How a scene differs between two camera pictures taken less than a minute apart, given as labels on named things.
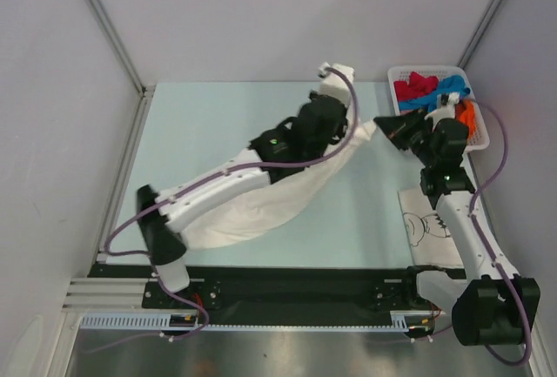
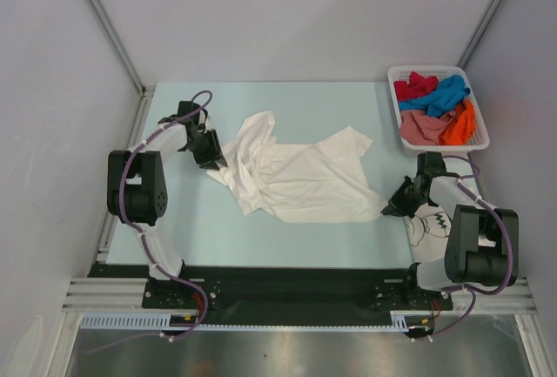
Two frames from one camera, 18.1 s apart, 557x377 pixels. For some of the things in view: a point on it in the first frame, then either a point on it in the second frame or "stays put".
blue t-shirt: (452, 84) stays put
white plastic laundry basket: (418, 88) stays put
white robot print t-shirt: (281, 201) to (324, 182)
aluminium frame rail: (108, 295) stays put
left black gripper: (338, 132) to (214, 150)
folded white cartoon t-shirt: (430, 240) stays put
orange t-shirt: (466, 112) stays put
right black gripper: (397, 127) to (397, 206)
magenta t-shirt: (418, 85) stays put
